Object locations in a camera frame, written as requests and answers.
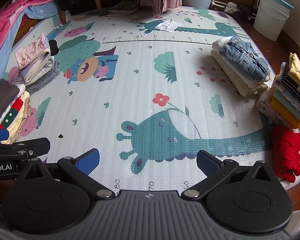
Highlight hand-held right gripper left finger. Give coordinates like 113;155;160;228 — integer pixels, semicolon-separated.
15;148;115;199

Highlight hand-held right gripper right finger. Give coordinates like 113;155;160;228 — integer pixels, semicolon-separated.
181;150;285;199

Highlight brown sweater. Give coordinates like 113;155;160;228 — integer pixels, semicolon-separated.
0;79;20;130

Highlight stack of colourful folded clothes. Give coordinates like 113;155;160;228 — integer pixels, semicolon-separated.
256;52;300;130

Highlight cream folded garments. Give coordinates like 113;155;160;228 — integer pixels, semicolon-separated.
1;90;32;145

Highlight red green knitted garment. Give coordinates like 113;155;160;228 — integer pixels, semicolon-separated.
0;97;24;130

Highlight lavender folded garment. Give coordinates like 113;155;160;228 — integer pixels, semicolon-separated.
18;65;40;80

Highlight light blue heart-print blanket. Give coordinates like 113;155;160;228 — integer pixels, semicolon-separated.
0;1;59;93

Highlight white ribbed folded garment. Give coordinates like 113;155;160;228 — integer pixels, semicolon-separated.
25;52;55;83

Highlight red padded jacket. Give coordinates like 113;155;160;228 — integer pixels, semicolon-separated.
272;125;300;183

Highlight white folded garments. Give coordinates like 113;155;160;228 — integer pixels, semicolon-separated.
210;39;269;97

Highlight cartoon animal print play mat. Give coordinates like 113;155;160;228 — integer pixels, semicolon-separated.
0;5;300;198

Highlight black cloth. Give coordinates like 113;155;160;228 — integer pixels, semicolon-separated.
48;39;60;57

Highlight denim jacket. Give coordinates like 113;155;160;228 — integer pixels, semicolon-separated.
220;36;272;83

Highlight white crumpled cloth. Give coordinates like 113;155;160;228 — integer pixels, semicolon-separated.
224;2;241;13
157;19;183;32

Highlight white bucket with teal rim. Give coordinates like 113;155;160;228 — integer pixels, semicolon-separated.
252;0;294;42

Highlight stack of magazines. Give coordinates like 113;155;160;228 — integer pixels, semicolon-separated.
107;1;140;18

